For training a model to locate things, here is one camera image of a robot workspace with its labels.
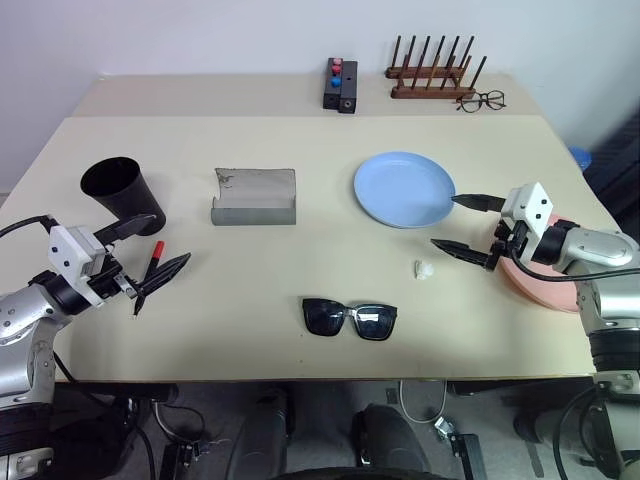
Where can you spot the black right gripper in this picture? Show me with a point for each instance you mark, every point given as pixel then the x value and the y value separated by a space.
pixel 510 240

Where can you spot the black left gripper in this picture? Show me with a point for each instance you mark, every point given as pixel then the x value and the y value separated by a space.
pixel 110 286

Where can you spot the black marker with red cap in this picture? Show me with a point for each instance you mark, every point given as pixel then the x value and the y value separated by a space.
pixel 158 250

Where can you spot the grey felt glasses case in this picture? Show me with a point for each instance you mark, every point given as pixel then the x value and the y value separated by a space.
pixel 255 192

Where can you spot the black sunglasses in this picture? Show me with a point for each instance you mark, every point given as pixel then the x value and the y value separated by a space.
pixel 325 317

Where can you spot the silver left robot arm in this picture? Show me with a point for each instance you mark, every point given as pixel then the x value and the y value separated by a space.
pixel 20 310

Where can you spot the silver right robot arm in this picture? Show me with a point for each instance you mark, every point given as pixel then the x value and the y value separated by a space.
pixel 600 247

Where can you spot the black plastic cup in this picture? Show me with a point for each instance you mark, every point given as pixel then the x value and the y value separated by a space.
pixel 127 192

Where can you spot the crumpled white paper scrap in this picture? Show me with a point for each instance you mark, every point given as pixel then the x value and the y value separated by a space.
pixel 424 269

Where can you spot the light blue plate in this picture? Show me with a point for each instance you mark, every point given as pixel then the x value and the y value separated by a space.
pixel 400 187

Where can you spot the pink plate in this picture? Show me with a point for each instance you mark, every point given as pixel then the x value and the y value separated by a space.
pixel 545 296

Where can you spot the brown-framed clear eyeglasses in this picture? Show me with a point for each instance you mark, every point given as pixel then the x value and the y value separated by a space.
pixel 470 105

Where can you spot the blue round container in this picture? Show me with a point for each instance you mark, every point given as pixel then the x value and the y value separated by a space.
pixel 582 157

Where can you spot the brown wooden peg rack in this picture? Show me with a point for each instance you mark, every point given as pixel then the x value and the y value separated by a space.
pixel 430 92

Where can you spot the dark wooden furniture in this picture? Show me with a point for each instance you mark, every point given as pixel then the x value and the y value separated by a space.
pixel 617 165

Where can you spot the plain black box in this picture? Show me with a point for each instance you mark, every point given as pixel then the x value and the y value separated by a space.
pixel 348 92

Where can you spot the black box with buttons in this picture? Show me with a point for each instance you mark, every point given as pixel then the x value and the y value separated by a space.
pixel 330 97

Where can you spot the blue round button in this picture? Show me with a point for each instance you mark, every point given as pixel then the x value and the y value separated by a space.
pixel 335 80

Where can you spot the red round button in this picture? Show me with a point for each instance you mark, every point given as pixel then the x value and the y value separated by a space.
pixel 336 65

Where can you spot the dark rounded shape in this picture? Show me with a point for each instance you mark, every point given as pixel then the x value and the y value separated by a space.
pixel 385 435

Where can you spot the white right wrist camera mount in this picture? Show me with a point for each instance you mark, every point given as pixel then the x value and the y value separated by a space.
pixel 532 200

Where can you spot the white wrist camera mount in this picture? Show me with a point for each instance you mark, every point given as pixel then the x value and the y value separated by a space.
pixel 532 200
pixel 65 247

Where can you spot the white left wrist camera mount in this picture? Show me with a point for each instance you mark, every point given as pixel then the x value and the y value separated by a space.
pixel 65 247

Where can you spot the black table frame bar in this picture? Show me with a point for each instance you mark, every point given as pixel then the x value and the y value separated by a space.
pixel 115 391
pixel 520 386

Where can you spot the black metal floor bracket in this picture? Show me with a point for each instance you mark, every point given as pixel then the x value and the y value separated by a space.
pixel 470 457

